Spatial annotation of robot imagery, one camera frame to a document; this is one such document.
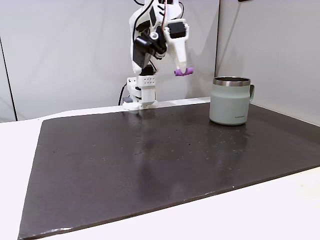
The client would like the purple pen grip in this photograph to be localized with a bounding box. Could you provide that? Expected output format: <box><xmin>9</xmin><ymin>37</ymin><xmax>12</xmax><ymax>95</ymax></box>
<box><xmin>174</xmin><ymin>66</ymin><xmax>194</xmax><ymax>77</ymax></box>

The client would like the pale green steel mug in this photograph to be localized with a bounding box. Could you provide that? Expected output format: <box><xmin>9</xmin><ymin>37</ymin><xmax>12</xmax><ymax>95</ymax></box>
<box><xmin>209</xmin><ymin>76</ymin><xmax>256</xmax><ymax>126</ymax></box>

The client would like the dark brown table mat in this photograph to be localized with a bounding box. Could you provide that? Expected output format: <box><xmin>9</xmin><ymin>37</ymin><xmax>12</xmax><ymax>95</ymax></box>
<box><xmin>17</xmin><ymin>102</ymin><xmax>320</xmax><ymax>240</ymax></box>

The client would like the black camera box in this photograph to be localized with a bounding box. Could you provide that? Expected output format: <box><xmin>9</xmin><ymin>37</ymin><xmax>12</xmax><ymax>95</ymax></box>
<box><xmin>132</xmin><ymin>34</ymin><xmax>168</xmax><ymax>69</ymax></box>

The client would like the black camera cable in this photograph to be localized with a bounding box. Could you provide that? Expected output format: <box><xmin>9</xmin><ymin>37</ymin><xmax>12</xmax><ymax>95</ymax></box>
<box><xmin>131</xmin><ymin>0</ymin><xmax>151</xmax><ymax>35</ymax></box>

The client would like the black base cable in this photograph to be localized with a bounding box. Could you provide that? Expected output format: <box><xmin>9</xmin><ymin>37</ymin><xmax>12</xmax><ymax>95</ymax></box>
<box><xmin>117</xmin><ymin>83</ymin><xmax>129</xmax><ymax>106</ymax></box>

